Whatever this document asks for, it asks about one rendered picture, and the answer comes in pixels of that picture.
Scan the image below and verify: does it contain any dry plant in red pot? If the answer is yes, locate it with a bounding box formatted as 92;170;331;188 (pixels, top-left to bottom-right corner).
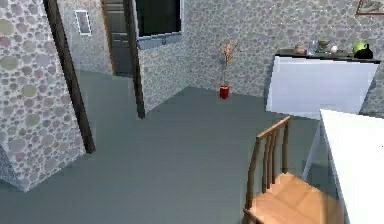
218;39;241;100

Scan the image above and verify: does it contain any black television set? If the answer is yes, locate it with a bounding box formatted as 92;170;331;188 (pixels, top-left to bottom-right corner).
132;0;184;51

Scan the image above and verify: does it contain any white cabinet with dark top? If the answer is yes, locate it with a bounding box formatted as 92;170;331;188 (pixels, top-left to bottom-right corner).
265;48;382;120

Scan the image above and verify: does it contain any beige round pot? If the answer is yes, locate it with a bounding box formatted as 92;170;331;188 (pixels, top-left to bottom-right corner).
293;42;307;56

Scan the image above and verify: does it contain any brown wooden chair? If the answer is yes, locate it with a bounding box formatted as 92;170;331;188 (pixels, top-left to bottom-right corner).
242;115;345;224

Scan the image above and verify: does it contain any clear glass jar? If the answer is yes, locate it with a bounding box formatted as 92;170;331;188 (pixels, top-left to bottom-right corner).
306;40;318;56

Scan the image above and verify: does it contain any white table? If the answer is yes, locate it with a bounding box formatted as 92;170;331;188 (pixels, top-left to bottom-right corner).
301;108;384;224

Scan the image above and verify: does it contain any green round fruit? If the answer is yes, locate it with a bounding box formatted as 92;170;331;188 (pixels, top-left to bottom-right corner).
352;41;367;55

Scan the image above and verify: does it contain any black kettle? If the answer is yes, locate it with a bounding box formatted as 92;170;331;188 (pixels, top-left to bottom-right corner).
353;43;374;60

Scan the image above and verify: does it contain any brown framed wall picture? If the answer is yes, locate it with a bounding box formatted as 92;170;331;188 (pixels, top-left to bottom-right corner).
355;0;384;16

